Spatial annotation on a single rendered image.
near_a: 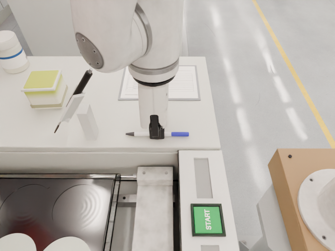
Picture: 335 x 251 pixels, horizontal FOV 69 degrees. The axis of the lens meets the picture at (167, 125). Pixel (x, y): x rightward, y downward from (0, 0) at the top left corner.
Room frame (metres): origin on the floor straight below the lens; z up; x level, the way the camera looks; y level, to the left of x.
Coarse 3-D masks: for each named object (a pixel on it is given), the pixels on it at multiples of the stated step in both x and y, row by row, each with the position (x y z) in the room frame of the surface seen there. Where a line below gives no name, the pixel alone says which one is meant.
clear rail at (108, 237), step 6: (120, 180) 0.26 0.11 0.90; (114, 186) 0.25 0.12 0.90; (114, 192) 0.23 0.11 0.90; (114, 198) 0.22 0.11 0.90; (114, 204) 0.21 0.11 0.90; (114, 210) 0.19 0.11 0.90; (114, 216) 0.18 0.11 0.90; (108, 222) 0.17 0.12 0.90; (114, 222) 0.17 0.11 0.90; (108, 228) 0.16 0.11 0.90; (108, 234) 0.15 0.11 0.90; (108, 240) 0.14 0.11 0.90; (108, 246) 0.13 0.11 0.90
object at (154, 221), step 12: (144, 192) 0.24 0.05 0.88; (156, 192) 0.24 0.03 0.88; (168, 192) 0.24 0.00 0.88; (144, 204) 0.22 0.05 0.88; (156, 204) 0.22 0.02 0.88; (168, 204) 0.22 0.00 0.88; (144, 216) 0.19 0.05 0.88; (156, 216) 0.19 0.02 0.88; (168, 216) 0.19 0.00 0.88; (144, 228) 0.17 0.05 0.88; (156, 228) 0.17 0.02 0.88; (168, 228) 0.17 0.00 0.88; (144, 240) 0.14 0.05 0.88; (156, 240) 0.14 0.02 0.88; (168, 240) 0.14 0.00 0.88
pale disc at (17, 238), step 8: (0, 240) 0.14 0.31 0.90; (8, 240) 0.14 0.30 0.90; (16, 240) 0.14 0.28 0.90; (24, 240) 0.14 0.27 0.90; (32, 240) 0.14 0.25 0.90; (0, 248) 0.12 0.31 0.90; (8, 248) 0.12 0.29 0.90; (16, 248) 0.12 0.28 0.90; (24, 248) 0.12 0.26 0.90; (32, 248) 0.12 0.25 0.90
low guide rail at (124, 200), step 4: (120, 196) 0.25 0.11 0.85; (124, 196) 0.25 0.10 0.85; (128, 196) 0.25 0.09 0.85; (132, 196) 0.25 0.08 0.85; (136, 196) 0.25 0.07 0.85; (120, 200) 0.24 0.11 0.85; (124, 200) 0.24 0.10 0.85; (128, 200) 0.24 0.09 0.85; (132, 200) 0.24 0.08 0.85; (136, 200) 0.24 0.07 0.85; (120, 204) 0.23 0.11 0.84; (124, 204) 0.23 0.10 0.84; (128, 204) 0.23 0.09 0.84; (132, 204) 0.23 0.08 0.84
